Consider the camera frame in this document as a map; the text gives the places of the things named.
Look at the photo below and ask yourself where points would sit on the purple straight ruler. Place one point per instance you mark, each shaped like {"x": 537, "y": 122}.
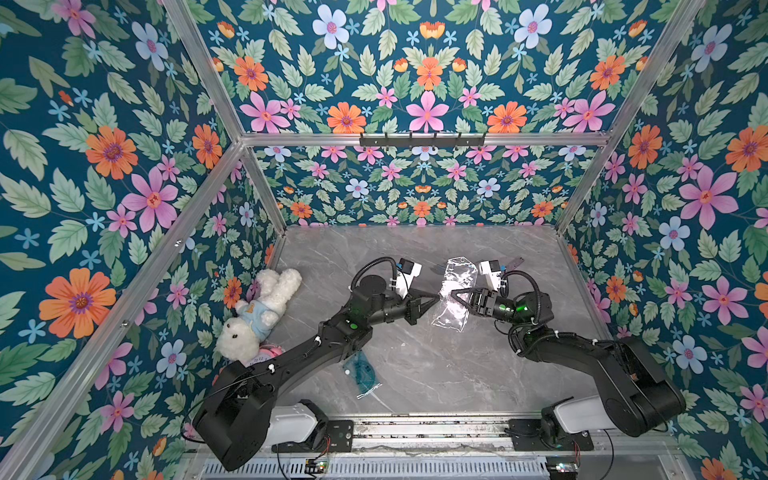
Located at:
{"x": 514, "y": 264}

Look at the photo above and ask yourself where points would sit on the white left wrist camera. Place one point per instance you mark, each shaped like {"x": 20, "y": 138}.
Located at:
{"x": 407, "y": 271}

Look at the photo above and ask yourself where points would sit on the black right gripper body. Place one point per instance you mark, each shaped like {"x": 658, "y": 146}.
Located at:
{"x": 481, "y": 301}

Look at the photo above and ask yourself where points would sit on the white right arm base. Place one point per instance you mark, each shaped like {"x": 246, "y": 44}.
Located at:
{"x": 573, "y": 416}

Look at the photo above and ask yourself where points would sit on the green ruler set pouch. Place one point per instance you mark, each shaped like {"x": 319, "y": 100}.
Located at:
{"x": 361, "y": 372}

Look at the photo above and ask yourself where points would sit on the white plush bear toy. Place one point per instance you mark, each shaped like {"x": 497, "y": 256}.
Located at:
{"x": 243, "y": 335}

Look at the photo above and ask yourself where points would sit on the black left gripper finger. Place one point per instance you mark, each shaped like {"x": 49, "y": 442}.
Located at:
{"x": 427, "y": 300}
{"x": 413, "y": 313}

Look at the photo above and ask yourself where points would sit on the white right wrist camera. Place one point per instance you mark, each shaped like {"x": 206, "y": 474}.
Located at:
{"x": 491, "y": 271}

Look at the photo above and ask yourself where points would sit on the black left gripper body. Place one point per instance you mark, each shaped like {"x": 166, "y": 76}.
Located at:
{"x": 405, "y": 308}

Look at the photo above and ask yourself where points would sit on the black hook rail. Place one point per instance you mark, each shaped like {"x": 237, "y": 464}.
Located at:
{"x": 439, "y": 140}

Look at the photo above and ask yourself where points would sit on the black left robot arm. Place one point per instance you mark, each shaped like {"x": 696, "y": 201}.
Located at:
{"x": 239, "y": 415}

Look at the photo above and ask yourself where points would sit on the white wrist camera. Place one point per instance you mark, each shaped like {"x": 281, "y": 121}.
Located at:
{"x": 491, "y": 271}
{"x": 407, "y": 271}

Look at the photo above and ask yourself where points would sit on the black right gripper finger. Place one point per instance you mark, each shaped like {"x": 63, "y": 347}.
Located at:
{"x": 470, "y": 303}
{"x": 463, "y": 294}

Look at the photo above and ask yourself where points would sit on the purple protractor set pouch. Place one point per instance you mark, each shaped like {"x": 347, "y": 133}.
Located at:
{"x": 458, "y": 278}

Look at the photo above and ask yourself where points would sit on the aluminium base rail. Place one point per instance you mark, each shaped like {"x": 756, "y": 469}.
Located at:
{"x": 453, "y": 446}

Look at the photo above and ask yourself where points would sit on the pink round toy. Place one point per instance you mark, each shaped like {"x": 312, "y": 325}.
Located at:
{"x": 269, "y": 351}

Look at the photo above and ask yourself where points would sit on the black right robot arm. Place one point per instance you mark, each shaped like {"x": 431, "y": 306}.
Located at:
{"x": 634, "y": 394}

